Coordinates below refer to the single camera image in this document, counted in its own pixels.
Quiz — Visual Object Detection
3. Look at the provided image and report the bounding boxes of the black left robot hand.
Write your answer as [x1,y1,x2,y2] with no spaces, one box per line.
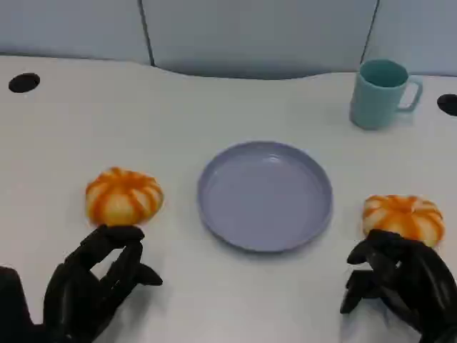
[44,224,164,343]

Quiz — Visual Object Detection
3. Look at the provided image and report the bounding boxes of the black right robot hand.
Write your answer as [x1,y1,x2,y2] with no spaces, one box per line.
[339,228,457,343]

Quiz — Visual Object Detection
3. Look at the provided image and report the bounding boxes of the orange white toy bread roll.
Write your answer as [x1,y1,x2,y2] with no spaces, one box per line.
[362,194,446,248]
[84,166,164,228]

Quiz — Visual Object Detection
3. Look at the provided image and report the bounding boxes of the lilac plate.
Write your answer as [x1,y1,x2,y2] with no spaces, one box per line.
[197,141,333,254]

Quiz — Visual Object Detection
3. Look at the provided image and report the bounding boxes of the pale green mug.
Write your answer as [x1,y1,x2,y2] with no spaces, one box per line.
[348,59,424,130]

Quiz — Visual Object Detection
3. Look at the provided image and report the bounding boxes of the grey partition panel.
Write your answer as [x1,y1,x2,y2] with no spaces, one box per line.
[363,0,457,78]
[141,0,379,81]
[0,0,153,67]

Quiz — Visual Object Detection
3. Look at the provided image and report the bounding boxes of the black table cable hole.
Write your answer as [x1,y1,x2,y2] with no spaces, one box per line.
[8,73,41,94]
[436,94,457,116]

